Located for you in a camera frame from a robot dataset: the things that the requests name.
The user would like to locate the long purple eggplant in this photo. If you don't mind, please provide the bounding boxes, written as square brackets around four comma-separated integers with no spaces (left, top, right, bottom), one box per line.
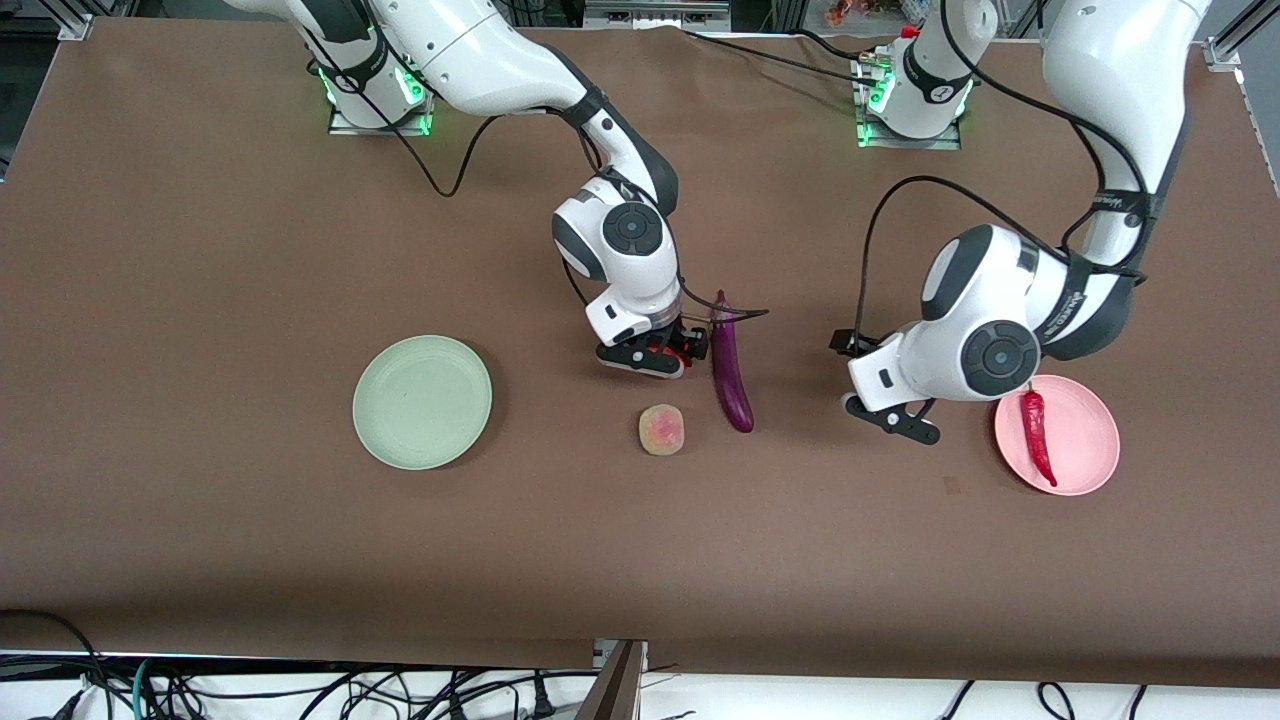
[709,290,755,434]

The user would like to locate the red chili pepper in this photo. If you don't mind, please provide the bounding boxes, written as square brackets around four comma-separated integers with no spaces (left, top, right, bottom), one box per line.
[1020,383,1059,489]

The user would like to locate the pink yellow peach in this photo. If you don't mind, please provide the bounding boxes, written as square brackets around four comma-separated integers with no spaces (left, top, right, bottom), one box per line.
[639,404,687,457]

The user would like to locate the pink round plate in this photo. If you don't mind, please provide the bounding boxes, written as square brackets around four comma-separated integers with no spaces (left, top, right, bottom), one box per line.
[994,375,1121,497]

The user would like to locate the light green round plate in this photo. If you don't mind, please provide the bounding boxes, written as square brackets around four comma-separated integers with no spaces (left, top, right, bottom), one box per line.
[352,335,494,472]

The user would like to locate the grey equipment box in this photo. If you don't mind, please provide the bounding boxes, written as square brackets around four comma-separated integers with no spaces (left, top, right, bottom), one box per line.
[583,0,736,29]

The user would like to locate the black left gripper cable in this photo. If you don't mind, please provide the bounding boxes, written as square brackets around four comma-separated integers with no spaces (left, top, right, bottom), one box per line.
[828,177,1071,356]

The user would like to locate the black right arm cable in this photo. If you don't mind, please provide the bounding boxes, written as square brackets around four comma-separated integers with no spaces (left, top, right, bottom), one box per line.
[300,25,501,198]

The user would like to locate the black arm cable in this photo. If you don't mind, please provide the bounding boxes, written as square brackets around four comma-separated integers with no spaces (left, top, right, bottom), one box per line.
[940,0,1151,271]
[300,25,501,198]

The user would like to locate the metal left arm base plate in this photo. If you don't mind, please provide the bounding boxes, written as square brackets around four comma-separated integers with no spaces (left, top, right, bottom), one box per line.
[858,120,963,151]

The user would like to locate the black cable across table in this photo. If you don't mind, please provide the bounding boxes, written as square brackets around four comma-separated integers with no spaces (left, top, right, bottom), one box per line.
[685,28,881,86]

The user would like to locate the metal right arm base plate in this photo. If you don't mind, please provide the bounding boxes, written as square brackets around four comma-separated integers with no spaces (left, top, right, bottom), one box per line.
[328,95,433,136]

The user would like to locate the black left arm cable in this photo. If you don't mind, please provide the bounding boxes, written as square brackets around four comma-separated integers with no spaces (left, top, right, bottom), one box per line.
[940,0,1151,271]

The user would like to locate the brown wooden post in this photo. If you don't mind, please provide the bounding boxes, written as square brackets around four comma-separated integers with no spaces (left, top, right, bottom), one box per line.
[577,640,646,720]

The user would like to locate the black floor cable arc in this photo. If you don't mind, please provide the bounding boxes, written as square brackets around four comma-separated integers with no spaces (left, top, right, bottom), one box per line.
[0,610,111,720]

